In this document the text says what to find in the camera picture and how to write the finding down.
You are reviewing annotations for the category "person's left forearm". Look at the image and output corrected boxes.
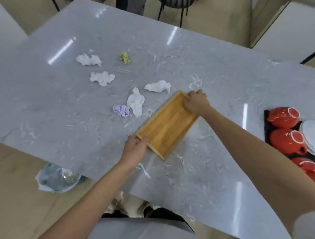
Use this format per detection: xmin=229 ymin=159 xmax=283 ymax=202
xmin=37 ymin=164 xmax=136 ymax=239

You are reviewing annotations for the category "person's right hand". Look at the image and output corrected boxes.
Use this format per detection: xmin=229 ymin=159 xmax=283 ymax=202
xmin=183 ymin=90 xmax=211 ymax=116

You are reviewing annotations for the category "person's left hand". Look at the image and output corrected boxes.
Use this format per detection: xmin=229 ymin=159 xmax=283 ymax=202
xmin=120 ymin=135 xmax=149 ymax=173

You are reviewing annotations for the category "crumpled white tissue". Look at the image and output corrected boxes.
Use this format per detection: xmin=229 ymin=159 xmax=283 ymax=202
xmin=126 ymin=87 xmax=145 ymax=118
xmin=144 ymin=80 xmax=171 ymax=94
xmin=89 ymin=71 xmax=115 ymax=87
xmin=76 ymin=53 xmax=102 ymax=67

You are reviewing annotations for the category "crumpled purple paper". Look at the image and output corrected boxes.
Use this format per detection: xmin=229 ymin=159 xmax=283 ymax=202
xmin=113 ymin=105 xmax=130 ymax=118

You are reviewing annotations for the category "crumpled yellow-green paper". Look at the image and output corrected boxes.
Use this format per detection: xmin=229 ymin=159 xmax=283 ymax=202
xmin=119 ymin=51 xmax=131 ymax=65

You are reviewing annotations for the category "stack of white plates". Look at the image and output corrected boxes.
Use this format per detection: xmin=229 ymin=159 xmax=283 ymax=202
xmin=299 ymin=120 xmax=315 ymax=156

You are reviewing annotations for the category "wooden bamboo tray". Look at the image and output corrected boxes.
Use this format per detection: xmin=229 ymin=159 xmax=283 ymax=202
xmin=136 ymin=90 xmax=200 ymax=161

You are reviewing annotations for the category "white cabinet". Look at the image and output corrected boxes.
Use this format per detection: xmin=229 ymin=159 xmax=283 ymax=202
xmin=250 ymin=0 xmax=315 ymax=65

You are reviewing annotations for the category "trash bin with plastic bag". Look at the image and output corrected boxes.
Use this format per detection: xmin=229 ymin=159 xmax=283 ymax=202
xmin=34 ymin=163 xmax=88 ymax=194

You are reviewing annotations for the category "black metal chair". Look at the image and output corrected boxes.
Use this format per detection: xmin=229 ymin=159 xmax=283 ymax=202
xmin=158 ymin=0 xmax=190 ymax=28

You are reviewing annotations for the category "red ceramic teapot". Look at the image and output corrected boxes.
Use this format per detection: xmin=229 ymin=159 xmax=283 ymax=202
xmin=290 ymin=157 xmax=315 ymax=183
xmin=267 ymin=107 xmax=301 ymax=129
xmin=269 ymin=129 xmax=308 ymax=155

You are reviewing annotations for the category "person's right forearm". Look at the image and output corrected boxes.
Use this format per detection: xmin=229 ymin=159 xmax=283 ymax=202
xmin=198 ymin=106 xmax=315 ymax=239

